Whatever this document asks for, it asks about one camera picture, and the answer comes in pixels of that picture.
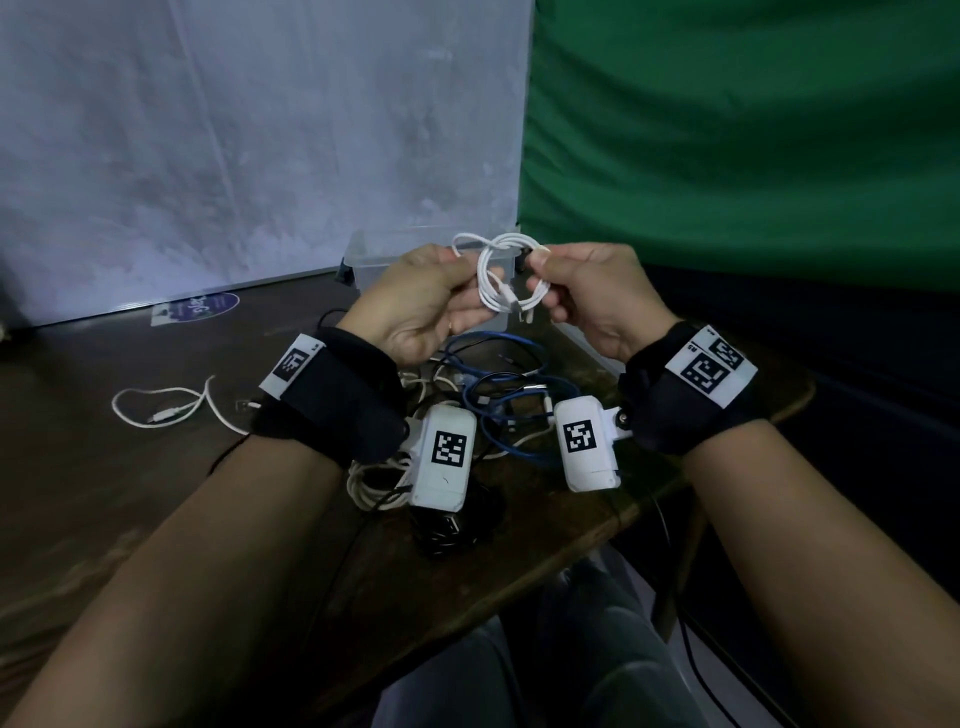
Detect black charger with cable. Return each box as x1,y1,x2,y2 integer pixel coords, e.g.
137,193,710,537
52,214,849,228
411,483,505,561

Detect blue cable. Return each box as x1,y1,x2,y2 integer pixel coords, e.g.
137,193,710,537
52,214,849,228
433,330,583,463

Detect black wrist strap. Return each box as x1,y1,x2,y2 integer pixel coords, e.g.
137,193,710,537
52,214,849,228
618,320,768,458
251,325,411,468

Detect black left wrist strap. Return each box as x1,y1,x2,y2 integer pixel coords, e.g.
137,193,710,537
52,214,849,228
251,325,411,468

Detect clear plastic bin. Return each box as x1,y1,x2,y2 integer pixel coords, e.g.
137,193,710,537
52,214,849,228
341,225,528,333

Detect person's right forearm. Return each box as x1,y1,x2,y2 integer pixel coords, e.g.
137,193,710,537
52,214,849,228
678,418,960,728

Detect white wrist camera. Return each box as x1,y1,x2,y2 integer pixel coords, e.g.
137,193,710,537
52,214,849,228
407,404,479,514
552,395,633,495

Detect green backdrop cloth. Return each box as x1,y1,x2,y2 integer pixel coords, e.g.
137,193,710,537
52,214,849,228
516,0,960,295

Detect white cable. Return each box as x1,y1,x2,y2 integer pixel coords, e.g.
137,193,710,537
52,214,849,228
450,231,553,326
111,375,253,438

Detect black right wrist strap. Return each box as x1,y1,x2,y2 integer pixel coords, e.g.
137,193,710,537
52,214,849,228
618,320,768,458

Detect blue round sticker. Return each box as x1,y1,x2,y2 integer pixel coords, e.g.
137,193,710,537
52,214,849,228
150,291,241,328

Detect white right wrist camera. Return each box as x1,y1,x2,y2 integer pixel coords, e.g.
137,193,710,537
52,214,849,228
552,395,633,495

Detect person's right hand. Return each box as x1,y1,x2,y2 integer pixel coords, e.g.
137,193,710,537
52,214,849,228
524,241,681,366

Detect person's grey trousers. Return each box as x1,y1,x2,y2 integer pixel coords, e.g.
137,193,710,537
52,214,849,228
372,546,712,728

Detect loose white cable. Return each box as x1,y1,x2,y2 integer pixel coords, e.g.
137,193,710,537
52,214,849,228
111,375,253,438

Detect white backdrop sheet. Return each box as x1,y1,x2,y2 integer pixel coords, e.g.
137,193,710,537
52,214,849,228
0,0,535,331

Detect person's left forearm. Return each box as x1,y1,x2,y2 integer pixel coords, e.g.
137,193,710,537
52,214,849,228
0,431,348,728

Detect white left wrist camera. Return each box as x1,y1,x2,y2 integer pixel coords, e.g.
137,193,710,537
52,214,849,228
407,404,479,514

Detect tangled white cables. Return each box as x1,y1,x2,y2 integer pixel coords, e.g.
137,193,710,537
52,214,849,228
345,367,460,513

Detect person's left hand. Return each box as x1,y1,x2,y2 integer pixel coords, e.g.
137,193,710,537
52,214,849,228
337,243,502,369

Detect thin black cable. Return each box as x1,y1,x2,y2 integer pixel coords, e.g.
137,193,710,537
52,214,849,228
673,596,745,728

